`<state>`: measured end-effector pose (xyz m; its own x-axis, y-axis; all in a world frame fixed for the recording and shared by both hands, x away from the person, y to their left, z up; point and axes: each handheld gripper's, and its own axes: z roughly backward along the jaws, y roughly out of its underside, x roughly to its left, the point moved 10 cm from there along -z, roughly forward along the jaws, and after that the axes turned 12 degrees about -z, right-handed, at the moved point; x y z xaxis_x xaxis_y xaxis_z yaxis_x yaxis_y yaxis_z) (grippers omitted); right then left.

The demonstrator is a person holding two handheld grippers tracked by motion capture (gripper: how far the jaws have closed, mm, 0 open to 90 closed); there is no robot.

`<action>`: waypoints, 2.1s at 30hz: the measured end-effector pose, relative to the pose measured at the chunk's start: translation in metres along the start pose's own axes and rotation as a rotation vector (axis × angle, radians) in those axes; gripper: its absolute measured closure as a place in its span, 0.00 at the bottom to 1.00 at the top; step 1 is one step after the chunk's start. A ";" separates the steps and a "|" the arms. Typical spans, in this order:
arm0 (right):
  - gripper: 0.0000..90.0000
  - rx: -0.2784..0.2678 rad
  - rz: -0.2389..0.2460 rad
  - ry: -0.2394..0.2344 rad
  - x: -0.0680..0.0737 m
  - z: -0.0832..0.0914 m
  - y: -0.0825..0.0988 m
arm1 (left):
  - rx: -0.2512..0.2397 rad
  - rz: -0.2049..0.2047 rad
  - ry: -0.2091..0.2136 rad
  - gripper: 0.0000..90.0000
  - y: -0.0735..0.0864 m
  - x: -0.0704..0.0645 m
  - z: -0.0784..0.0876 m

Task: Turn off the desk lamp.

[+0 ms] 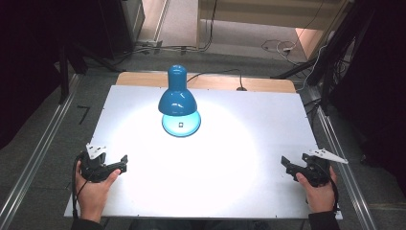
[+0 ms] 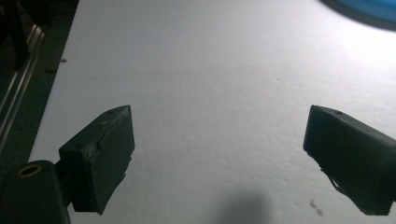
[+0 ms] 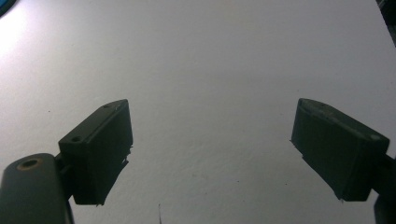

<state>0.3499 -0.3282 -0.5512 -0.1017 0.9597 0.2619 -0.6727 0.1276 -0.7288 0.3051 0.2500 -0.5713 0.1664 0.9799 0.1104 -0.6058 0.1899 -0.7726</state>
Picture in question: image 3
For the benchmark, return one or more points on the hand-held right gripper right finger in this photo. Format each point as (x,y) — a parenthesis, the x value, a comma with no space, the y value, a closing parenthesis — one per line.
(336,149)

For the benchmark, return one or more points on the blue round object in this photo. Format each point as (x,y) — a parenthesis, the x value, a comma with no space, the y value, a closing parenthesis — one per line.
(5,4)

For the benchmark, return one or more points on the dark stand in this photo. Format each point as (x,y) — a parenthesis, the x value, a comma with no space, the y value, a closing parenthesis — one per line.
(389,17)

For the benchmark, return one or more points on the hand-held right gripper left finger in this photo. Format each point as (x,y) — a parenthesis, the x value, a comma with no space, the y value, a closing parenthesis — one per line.
(96,152)

